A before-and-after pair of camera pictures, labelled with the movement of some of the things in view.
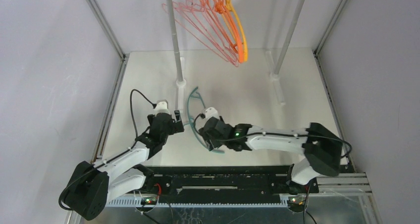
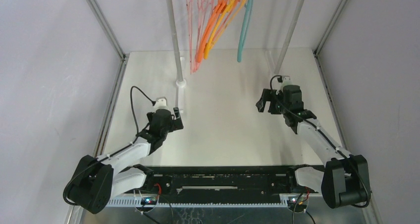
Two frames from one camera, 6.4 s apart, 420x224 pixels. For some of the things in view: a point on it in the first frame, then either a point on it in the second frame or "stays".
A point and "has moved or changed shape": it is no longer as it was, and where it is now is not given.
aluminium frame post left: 100,144 stays
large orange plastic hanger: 219,7 to 219,9
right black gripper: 203,133 to 267,100
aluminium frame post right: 343,140 stays
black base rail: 236,183 stays
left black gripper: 176,126 stays
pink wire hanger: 197,23 to 203,13
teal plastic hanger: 212,150 to 248,6
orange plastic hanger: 221,8 to 224,1
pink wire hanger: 190,16 has moved or changed shape
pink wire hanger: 191,16 to 189,4
